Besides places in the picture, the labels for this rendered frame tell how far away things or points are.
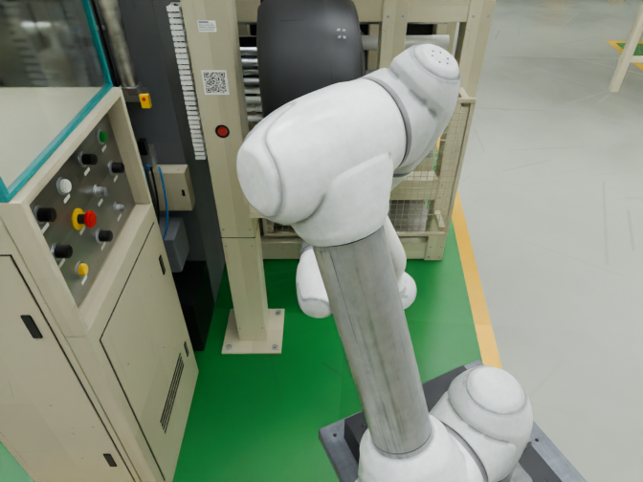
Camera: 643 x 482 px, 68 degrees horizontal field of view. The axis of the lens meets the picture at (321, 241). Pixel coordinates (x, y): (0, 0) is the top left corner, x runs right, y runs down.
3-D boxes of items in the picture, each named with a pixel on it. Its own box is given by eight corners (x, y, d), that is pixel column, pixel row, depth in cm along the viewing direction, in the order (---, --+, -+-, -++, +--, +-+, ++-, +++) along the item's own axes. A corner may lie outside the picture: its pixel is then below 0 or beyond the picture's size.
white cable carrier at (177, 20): (195, 159, 161) (166, 6, 131) (198, 152, 165) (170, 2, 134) (209, 159, 161) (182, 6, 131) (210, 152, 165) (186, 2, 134)
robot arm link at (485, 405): (533, 449, 97) (564, 387, 83) (479, 512, 89) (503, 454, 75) (468, 397, 107) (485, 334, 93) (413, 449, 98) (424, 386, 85)
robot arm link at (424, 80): (387, 110, 79) (325, 137, 73) (435, 12, 64) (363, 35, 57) (439, 166, 75) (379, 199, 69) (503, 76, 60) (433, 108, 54)
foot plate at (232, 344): (221, 354, 215) (221, 351, 213) (231, 310, 235) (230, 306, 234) (280, 354, 215) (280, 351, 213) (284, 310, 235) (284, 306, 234)
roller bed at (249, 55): (227, 123, 193) (217, 48, 175) (232, 108, 205) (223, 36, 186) (276, 123, 193) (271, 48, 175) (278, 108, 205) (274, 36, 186)
